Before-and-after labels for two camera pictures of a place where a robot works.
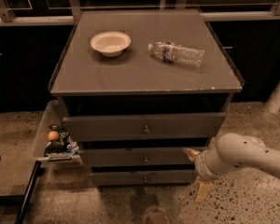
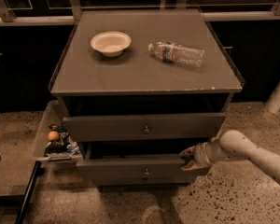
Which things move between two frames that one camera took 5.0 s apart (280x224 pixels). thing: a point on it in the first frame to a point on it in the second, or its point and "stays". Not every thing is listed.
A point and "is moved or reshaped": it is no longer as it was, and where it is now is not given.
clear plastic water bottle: x=172 y=52 stays
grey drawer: x=135 y=156 is moved or reshaped
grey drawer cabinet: x=140 y=91 stays
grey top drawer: x=99 y=128 stays
